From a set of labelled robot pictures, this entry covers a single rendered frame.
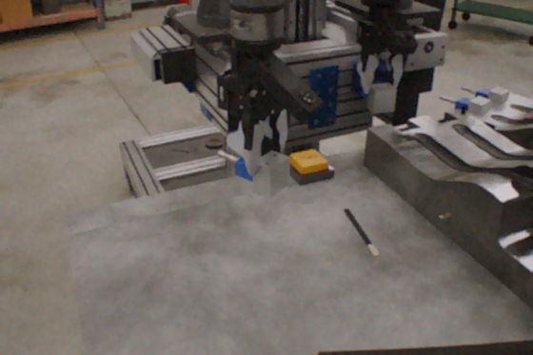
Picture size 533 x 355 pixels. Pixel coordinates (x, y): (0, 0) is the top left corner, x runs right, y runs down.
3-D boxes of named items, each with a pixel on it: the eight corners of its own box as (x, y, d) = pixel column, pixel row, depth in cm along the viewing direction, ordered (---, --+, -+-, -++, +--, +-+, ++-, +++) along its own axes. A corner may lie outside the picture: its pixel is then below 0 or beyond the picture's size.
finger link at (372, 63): (358, 86, 114) (370, 47, 110) (369, 96, 109) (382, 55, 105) (346, 84, 113) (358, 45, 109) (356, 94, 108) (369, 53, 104)
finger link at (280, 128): (265, 142, 89) (256, 97, 83) (292, 152, 86) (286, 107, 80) (253, 152, 87) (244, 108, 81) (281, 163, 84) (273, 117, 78)
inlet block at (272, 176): (210, 172, 88) (208, 144, 85) (229, 161, 91) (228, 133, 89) (270, 199, 81) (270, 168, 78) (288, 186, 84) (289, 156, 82)
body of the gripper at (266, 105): (248, 97, 84) (247, 26, 78) (290, 111, 80) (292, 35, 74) (216, 112, 79) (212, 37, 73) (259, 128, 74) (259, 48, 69)
